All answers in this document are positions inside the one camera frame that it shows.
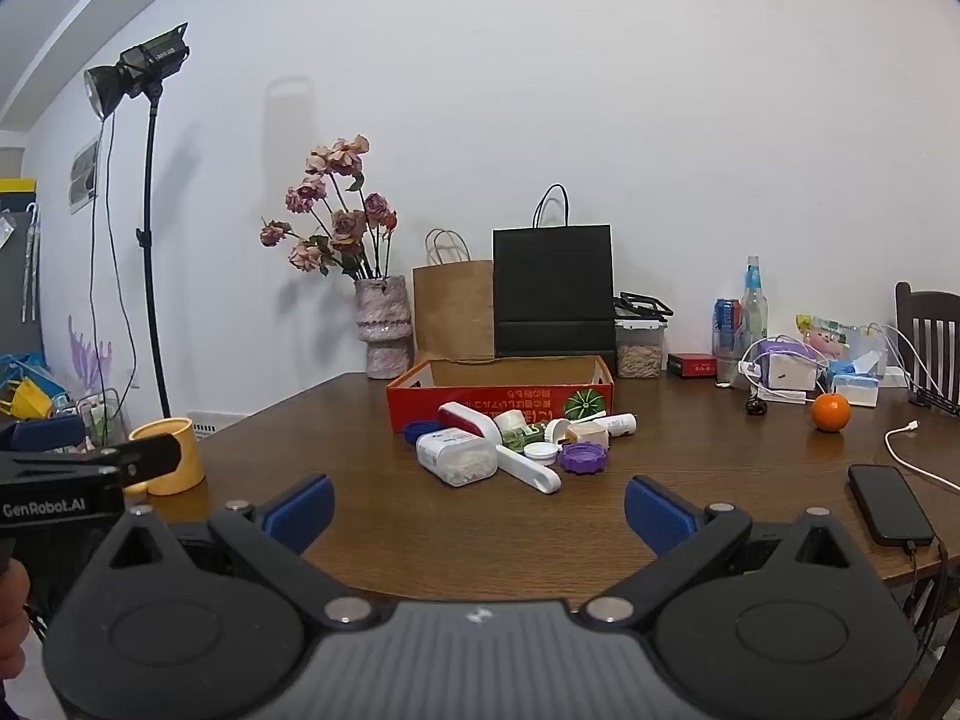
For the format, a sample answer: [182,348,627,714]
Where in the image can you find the grey cabinet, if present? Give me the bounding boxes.
[0,178,47,362]

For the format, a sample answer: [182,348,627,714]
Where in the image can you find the purple plant decoration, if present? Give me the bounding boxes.
[67,313,115,394]

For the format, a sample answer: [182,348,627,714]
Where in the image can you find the black clip lid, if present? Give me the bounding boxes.
[613,290,674,324]

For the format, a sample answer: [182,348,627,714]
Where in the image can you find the blue and white tissue pack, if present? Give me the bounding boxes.
[830,370,881,409]

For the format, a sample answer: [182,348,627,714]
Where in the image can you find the orange fruit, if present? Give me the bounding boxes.
[811,391,853,434]

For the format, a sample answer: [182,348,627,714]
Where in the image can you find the red cardboard box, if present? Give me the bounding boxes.
[385,354,617,434]

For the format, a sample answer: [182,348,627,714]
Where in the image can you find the brown paper bag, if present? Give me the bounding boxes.
[411,228,497,365]

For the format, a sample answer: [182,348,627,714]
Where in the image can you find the dried pink rose bouquet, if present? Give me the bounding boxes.
[259,134,399,281]

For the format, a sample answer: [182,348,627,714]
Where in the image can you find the white cotton pad container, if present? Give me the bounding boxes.
[415,427,499,488]

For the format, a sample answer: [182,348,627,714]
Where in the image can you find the black light stand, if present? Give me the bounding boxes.
[135,86,175,422]

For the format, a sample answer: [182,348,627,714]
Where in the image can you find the purple pack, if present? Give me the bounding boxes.
[754,337,820,365]

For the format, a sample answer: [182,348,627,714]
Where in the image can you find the black smartphone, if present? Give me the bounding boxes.
[847,464,936,548]

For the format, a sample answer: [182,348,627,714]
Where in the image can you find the green bottle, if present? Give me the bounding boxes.
[500,424,549,454]

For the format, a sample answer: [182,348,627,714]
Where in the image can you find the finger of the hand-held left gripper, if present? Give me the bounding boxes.
[0,436,184,489]
[0,414,87,455]

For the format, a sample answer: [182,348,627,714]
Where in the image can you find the black paper bag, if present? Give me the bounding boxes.
[492,184,617,360]

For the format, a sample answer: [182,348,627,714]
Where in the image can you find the white charging cable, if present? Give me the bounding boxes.
[884,420,960,497]

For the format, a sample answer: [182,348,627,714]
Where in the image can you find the purple cap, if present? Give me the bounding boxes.
[559,440,611,476]

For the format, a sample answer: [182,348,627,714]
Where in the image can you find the blue drink can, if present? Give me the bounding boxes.
[712,298,744,350]

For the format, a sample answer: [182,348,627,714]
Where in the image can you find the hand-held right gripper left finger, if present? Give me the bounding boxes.
[107,474,380,626]

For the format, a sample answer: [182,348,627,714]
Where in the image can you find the pink mottled vase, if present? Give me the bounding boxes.
[354,274,416,380]

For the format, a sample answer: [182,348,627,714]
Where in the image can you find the black studio light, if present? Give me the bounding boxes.
[83,23,190,122]

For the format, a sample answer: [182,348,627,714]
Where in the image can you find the white wall vent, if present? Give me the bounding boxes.
[185,410,242,440]

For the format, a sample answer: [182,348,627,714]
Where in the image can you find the wall panel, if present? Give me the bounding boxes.
[69,136,101,215]

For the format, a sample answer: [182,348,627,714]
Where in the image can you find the clear bottle with blue label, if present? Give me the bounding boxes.
[740,255,770,351]

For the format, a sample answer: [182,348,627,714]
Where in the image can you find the drinking glass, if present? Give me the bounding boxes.
[713,330,744,389]

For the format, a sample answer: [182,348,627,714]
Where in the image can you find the red and white lint brush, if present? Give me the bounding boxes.
[436,400,563,496]

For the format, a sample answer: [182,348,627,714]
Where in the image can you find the white charger cable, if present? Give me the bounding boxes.
[738,336,812,403]

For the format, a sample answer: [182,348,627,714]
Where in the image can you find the black light cable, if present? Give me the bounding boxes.
[88,111,140,421]

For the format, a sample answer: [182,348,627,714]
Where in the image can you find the dark wooden chair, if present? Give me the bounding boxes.
[894,280,960,418]

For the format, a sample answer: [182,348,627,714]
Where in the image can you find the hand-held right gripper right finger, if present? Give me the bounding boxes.
[583,475,857,626]

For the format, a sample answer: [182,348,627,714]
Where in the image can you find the black phone cable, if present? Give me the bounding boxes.
[903,538,951,650]

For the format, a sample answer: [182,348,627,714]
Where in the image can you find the blue and yellow toy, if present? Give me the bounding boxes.
[0,352,70,422]

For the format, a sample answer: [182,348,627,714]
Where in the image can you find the clear grain container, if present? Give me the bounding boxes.
[615,319,668,380]

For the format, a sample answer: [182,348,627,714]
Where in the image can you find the small red box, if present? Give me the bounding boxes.
[666,352,719,379]

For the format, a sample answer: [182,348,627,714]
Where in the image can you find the colourful snack packet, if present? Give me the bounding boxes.
[795,313,852,362]

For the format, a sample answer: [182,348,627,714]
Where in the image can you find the person's left hand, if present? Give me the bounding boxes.
[0,561,32,681]

